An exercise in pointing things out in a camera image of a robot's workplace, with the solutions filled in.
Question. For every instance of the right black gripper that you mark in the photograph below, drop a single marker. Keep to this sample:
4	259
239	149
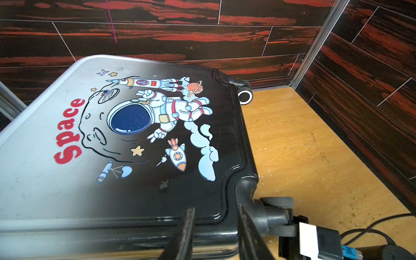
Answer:
289	243

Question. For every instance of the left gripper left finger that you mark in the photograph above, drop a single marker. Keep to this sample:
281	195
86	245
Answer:
180	246

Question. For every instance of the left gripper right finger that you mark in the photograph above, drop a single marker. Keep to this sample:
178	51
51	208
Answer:
251	244

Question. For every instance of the black white space suitcase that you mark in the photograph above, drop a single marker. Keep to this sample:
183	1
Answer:
110	156

